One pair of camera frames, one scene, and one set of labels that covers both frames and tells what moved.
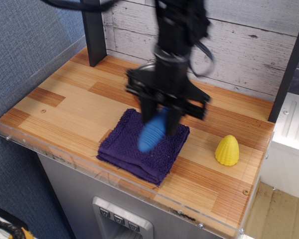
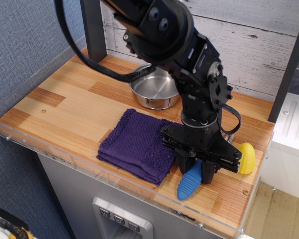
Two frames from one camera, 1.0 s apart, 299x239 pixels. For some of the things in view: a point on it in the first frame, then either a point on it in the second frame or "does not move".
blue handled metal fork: [154, 131] -> [192, 179]
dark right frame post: [285, 83] does not move
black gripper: [167, 80] -> [203, 140]
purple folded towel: [121, 150] does not move
